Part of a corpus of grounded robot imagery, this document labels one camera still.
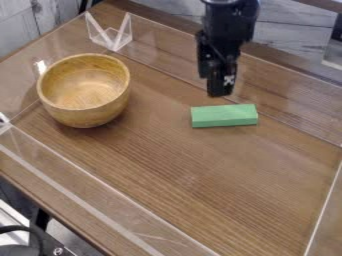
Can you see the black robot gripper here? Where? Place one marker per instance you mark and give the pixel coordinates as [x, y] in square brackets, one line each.
[228, 28]

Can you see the green rectangular block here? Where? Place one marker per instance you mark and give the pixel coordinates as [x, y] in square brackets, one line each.
[224, 115]

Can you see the brown wooden bowl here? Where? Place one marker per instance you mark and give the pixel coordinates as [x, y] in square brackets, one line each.
[85, 89]

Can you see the black table leg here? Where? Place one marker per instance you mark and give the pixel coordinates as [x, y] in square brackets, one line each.
[42, 219]

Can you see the clear acrylic corner bracket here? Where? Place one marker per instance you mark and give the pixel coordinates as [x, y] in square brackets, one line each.
[111, 38]

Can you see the clear acrylic tray wall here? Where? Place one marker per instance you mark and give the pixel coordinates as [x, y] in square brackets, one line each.
[114, 223]

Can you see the black metal base plate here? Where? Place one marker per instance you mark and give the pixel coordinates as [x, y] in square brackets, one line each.
[54, 248]

